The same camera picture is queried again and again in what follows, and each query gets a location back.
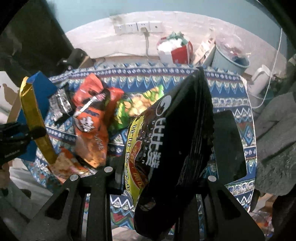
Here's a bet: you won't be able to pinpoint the gold yellow snack bag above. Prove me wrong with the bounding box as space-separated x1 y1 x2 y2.
20 77 58 165

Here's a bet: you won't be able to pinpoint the silver foil snack bag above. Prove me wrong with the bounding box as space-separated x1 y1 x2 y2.
49 88 76 125

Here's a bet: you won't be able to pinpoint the orange yellow crisps bag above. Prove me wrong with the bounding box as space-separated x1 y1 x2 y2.
49 148 92 183

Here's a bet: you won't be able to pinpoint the orange noodle snack bag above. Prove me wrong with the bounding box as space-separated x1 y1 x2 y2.
73 74 124 168

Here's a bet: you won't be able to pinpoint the black and yellow snack bag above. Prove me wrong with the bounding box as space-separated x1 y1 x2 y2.
125 68 214 240

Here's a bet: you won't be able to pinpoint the green chips bag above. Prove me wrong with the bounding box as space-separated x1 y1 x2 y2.
108 85 164 133

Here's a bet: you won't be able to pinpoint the blue cardboard storage box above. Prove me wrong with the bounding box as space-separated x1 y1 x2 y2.
7 71 57 162

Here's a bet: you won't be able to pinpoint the blue patterned tablecloth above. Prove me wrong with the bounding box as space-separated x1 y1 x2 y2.
21 63 257 230

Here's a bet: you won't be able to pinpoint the black curtain cloth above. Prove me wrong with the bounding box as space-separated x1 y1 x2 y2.
1 1 73 76

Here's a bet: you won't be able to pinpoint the black object on box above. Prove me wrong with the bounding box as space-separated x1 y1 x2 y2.
57 48 88 70

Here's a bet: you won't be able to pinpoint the small brown cardboard box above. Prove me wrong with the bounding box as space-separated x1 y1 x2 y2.
78 56 96 68

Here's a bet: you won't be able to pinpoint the grey blanket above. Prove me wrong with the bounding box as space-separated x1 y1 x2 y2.
255 92 295 195

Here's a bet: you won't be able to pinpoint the grey blue trash bin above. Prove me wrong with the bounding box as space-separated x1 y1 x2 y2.
211 45 250 75

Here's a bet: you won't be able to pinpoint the flat cardboard pieces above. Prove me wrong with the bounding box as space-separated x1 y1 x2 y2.
192 34 216 67

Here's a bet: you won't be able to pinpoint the red white paper bag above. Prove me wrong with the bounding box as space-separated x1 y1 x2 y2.
157 32 193 64

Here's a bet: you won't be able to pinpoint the grey plug and cable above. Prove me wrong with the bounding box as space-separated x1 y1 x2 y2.
140 27 151 58

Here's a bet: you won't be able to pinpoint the white wall socket strip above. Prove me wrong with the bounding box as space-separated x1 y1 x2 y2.
114 21 165 35

